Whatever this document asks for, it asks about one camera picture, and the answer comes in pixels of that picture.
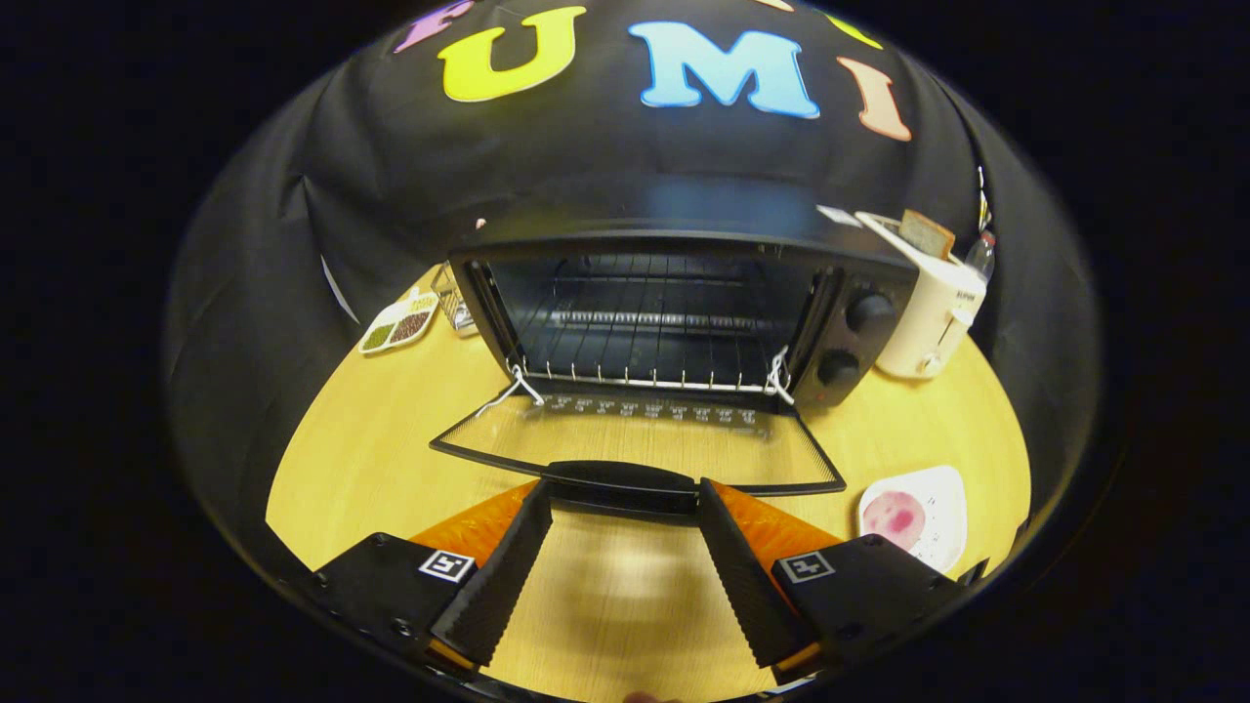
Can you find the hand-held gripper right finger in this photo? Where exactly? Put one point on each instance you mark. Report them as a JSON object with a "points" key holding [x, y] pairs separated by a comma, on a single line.
{"points": [[747, 586]]}

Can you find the red label water bottle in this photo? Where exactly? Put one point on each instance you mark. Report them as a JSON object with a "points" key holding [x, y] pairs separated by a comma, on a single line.
{"points": [[980, 256]]}

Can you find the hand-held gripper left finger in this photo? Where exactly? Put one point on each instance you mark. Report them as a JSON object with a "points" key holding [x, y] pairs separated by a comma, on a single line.
{"points": [[503, 576]]}

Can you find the pink ham slice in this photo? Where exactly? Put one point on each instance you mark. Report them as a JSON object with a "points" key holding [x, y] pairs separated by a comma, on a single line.
{"points": [[894, 519]]}

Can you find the black toaster oven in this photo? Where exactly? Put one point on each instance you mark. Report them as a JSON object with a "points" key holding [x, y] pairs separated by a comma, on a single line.
{"points": [[884, 347]]}

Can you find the divided dish of beans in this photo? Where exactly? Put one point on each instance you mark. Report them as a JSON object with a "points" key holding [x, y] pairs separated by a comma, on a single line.
{"points": [[400, 324]]}

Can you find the white cherry print plate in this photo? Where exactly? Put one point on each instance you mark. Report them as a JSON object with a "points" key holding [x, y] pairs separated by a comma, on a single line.
{"points": [[942, 513]]}

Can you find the white bread toaster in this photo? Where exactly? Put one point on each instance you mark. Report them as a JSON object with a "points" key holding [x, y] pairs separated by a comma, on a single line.
{"points": [[928, 312]]}

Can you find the brown bread slice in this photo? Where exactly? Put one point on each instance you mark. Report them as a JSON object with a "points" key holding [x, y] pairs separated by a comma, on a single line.
{"points": [[928, 234]]}

